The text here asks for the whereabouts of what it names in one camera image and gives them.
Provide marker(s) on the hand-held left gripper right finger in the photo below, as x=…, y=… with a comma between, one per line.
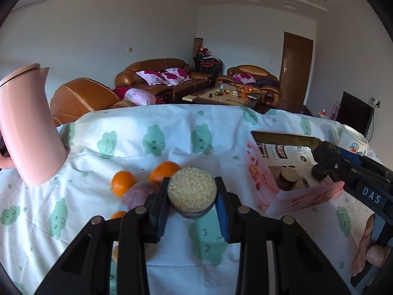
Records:
x=222, y=218

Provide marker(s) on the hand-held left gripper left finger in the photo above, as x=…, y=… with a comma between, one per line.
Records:
x=161, y=221

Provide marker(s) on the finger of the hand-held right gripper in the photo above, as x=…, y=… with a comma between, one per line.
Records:
x=350, y=157
x=330, y=164

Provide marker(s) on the dark brown round fruit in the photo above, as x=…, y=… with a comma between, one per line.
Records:
x=285, y=181
x=319, y=173

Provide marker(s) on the round rice-topped cake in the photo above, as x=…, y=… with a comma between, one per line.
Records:
x=192, y=187

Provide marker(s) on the orange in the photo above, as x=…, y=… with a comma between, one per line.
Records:
x=118, y=215
x=123, y=184
x=164, y=172

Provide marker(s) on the pink cardboard box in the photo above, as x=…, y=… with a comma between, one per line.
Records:
x=258, y=172

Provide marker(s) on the person's right hand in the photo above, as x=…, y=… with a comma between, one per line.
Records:
x=367, y=252

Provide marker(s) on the white cartoon-print cup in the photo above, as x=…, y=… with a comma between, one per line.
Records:
x=353, y=150

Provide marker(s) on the black television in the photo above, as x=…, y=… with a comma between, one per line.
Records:
x=353, y=113

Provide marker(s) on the pink bag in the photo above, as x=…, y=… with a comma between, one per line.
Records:
x=334, y=110

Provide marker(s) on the white cloud-print tablecloth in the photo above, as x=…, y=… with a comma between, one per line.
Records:
x=184, y=129

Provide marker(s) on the brown wooden door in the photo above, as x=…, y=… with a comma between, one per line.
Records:
x=296, y=70

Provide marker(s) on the purple blanket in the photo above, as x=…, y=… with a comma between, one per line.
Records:
x=265, y=83

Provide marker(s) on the brown leather armchair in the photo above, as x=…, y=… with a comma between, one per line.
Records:
x=267, y=78

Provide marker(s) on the pink floral pillow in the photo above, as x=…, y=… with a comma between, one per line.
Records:
x=244, y=78
x=175, y=75
x=151, y=77

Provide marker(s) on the wooden coffee table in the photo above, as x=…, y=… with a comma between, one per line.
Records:
x=211, y=96

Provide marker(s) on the light pink pillow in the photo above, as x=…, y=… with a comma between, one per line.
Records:
x=141, y=96

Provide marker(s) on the long brown leather sofa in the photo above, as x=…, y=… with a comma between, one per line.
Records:
x=184, y=89

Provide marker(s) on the red blanket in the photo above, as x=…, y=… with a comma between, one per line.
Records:
x=119, y=92

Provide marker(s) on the stacked dark chairs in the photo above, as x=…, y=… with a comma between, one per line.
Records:
x=208, y=64

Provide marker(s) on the pink kettle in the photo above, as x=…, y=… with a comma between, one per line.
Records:
x=27, y=123

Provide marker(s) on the tall brown vase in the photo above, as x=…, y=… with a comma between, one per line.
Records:
x=198, y=46

